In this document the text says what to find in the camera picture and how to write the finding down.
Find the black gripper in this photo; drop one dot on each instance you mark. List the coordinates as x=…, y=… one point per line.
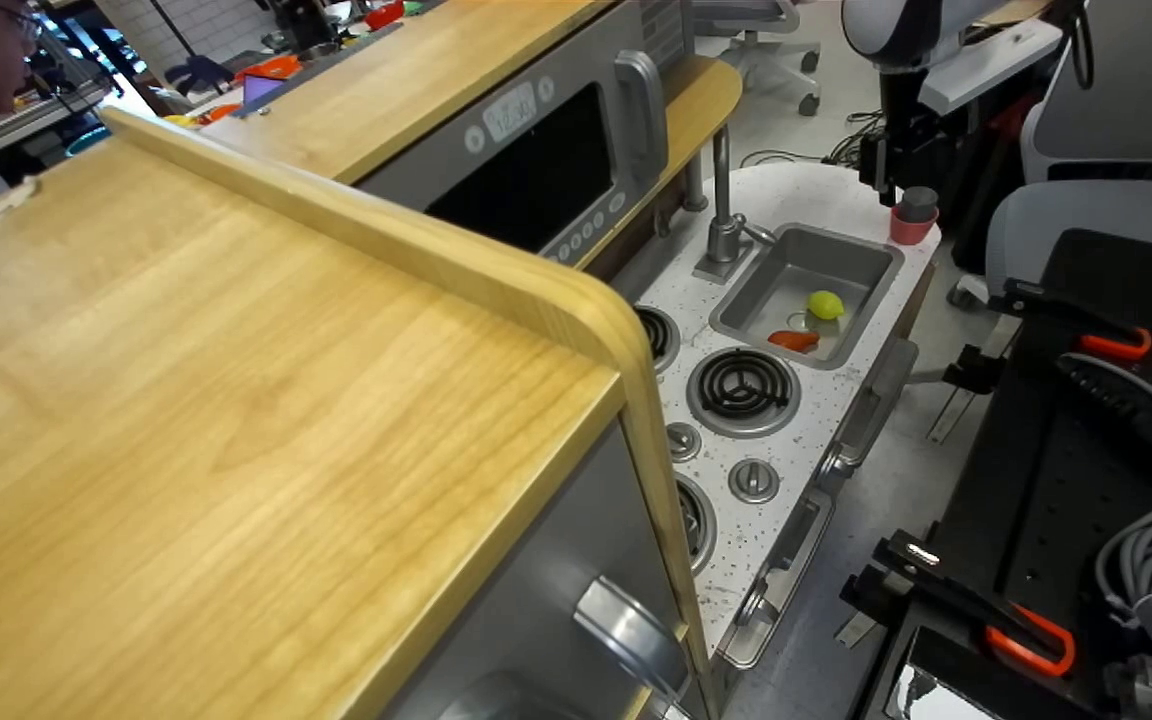
x=903, y=123

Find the grey cylinder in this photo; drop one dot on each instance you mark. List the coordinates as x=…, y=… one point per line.
x=922, y=201

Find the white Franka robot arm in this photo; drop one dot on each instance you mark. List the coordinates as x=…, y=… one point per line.
x=891, y=27

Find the dark cabinet wooden top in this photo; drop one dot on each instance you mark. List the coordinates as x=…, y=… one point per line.
x=983, y=175

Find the metal toy sink basin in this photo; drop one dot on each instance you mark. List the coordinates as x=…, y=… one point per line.
x=789, y=275

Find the yellow-green toy ball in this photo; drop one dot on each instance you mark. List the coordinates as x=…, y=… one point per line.
x=825, y=308

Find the silver toy faucet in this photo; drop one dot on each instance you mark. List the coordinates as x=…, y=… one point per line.
x=720, y=225

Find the orange toy food piece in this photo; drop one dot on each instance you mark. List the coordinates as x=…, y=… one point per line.
x=795, y=340

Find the wheeled office chair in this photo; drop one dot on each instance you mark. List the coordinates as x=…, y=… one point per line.
x=742, y=16

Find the black coil stove burner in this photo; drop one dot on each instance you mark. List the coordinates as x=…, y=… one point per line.
x=697, y=520
x=742, y=389
x=657, y=336

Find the grey office chair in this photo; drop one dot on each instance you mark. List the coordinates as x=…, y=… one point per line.
x=1139, y=95

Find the silver stove knob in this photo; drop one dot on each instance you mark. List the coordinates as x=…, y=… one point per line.
x=684, y=442
x=755, y=482

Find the grey toy microwave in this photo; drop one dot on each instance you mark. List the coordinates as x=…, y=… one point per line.
x=537, y=161

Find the silver round cabinet knob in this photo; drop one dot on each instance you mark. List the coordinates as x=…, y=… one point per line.
x=620, y=630

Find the wooden toy kitchen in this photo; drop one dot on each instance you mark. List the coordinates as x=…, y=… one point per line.
x=201, y=402

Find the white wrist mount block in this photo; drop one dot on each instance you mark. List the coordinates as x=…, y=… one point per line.
x=1002, y=63

